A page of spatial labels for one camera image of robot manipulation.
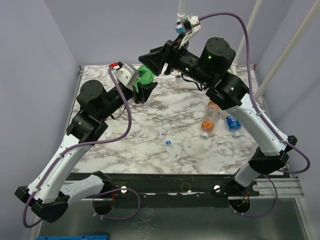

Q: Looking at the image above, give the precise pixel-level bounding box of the aluminium extrusion rail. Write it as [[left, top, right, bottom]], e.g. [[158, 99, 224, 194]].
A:
[[257, 178, 305, 199]]

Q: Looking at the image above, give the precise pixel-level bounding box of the blue label plastic bottle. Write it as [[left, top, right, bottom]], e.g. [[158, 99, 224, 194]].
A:
[[226, 114, 243, 138]]

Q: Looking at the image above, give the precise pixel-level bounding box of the blue tray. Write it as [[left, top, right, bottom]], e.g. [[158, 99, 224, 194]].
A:
[[36, 234, 110, 240]]

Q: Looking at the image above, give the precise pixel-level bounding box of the orange plastic bottle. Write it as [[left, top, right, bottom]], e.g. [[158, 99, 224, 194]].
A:
[[201, 101, 220, 139]]

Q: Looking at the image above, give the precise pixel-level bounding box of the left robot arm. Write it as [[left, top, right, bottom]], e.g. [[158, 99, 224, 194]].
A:
[[14, 79, 158, 227]]

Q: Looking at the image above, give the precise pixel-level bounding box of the green plastic bottle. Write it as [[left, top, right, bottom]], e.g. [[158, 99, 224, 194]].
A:
[[133, 65, 155, 93]]

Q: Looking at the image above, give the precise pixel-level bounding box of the white rear pole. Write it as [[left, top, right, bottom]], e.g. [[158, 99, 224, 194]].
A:
[[233, 0, 264, 66]]

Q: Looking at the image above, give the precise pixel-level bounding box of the white diagonal pole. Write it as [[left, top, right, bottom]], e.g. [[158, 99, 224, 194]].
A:
[[254, 0, 320, 101]]

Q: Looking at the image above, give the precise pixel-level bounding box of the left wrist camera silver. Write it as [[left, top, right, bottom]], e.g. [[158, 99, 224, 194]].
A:
[[113, 64, 139, 90]]

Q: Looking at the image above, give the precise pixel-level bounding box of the blue faucet tap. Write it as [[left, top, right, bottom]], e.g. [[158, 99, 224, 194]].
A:
[[174, 21, 186, 35]]

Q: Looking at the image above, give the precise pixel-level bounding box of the white blue bottle cap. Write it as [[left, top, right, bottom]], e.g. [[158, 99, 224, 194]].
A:
[[165, 140, 172, 146]]

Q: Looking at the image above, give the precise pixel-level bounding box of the white pipe stand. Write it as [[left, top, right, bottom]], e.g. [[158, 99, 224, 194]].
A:
[[174, 0, 203, 91]]

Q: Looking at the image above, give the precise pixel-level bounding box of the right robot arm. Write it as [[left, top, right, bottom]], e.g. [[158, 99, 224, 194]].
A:
[[138, 34, 297, 196]]

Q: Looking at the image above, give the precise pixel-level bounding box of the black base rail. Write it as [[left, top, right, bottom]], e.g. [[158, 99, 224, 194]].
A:
[[65, 172, 261, 209]]

